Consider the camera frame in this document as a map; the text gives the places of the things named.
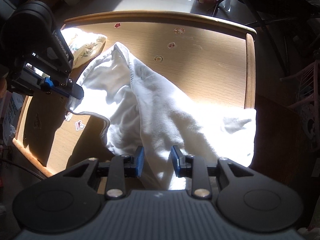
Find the floral white cloth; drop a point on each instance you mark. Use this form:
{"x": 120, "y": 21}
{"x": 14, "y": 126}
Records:
{"x": 85, "y": 47}

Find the white box blue print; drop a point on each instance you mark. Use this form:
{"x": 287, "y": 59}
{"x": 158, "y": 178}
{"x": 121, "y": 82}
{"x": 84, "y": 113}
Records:
{"x": 11, "y": 115}

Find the small round cartoon sticker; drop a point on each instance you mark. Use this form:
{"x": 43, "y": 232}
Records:
{"x": 179, "y": 30}
{"x": 171, "y": 45}
{"x": 158, "y": 58}

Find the pink metal rack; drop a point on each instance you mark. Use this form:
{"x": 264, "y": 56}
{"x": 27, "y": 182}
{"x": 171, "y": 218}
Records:
{"x": 311, "y": 122}

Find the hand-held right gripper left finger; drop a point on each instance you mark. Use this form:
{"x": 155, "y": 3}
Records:
{"x": 140, "y": 161}

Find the red white sticker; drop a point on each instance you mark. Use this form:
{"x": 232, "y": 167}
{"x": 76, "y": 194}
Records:
{"x": 79, "y": 124}

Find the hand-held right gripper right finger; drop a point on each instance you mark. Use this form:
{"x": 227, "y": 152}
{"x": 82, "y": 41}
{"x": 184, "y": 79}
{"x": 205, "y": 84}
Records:
{"x": 175, "y": 163}

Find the red flower sticker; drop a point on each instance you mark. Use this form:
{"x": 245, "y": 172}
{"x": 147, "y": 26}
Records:
{"x": 117, "y": 25}

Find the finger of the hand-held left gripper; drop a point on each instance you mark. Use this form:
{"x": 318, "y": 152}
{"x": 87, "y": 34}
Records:
{"x": 30, "y": 80}
{"x": 73, "y": 91}

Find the white shirt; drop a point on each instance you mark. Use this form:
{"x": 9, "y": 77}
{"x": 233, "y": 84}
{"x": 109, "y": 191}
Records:
{"x": 155, "y": 110}

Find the low wooden table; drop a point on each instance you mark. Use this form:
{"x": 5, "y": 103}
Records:
{"x": 212, "y": 62}

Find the cartoon face sticker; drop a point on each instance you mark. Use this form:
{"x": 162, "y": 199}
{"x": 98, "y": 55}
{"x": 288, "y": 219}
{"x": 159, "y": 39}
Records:
{"x": 68, "y": 116}

